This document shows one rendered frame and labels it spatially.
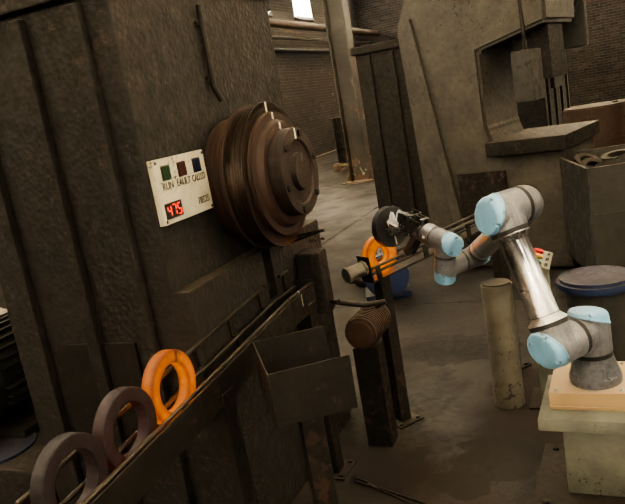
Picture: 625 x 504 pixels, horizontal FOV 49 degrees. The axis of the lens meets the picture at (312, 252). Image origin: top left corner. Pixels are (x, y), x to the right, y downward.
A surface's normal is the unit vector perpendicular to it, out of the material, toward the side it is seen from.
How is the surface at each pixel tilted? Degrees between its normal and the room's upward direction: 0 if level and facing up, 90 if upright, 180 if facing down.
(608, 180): 90
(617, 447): 90
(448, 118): 90
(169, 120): 90
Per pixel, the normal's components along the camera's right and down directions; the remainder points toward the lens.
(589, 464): -0.41, 0.26
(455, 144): -0.59, 0.26
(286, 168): 0.91, -0.07
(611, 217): -0.13, 0.23
